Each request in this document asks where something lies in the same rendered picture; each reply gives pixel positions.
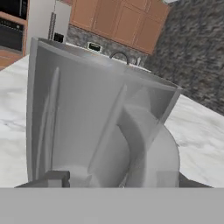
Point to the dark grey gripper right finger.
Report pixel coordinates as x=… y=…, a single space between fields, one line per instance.
x=189 y=183

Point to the dark curved sink faucet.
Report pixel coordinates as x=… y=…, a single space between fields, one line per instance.
x=122 y=56

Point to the white fridge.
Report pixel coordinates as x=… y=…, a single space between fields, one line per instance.
x=48 y=20

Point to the wooden oven cabinet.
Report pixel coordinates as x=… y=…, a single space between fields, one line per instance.
x=8 y=57

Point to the black built-in oven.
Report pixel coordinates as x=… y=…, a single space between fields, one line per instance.
x=11 y=24

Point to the wooden wall cupboards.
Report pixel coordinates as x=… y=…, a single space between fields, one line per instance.
x=119 y=22

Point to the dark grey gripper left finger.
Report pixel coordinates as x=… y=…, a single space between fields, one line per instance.
x=55 y=178

